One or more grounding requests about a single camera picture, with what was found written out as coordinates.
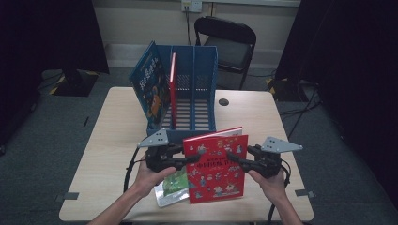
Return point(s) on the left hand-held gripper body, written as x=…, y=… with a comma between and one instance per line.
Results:
x=159, y=159

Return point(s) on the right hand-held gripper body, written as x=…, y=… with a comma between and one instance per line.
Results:
x=269, y=164

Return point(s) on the white green leaf picture book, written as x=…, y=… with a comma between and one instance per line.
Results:
x=175, y=184

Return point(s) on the red picture book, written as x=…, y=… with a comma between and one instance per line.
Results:
x=173, y=93
x=216, y=181

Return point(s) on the blue monster picture book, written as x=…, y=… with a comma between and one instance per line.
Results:
x=150, y=84

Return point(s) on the blue plastic file rack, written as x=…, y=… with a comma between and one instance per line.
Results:
x=203, y=62

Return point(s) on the person's left hand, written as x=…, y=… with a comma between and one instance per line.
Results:
x=148, y=181

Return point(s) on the person's right hand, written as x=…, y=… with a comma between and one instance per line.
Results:
x=273, y=189

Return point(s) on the grey tape strip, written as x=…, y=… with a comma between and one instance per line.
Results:
x=305, y=193
x=70, y=196

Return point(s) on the black round table grommet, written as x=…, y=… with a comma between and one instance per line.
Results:
x=223, y=102

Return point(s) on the black stand base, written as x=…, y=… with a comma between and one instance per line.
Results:
x=284, y=90
x=75, y=84

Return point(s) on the small black floor strip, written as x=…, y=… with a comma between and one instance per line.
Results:
x=86, y=121

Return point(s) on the black folding chair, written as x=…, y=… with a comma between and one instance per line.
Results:
x=225, y=29

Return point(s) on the black curtain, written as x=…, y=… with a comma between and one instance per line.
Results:
x=47, y=31
x=344, y=47

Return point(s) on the white wall power socket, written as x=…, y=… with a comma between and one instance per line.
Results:
x=195, y=5

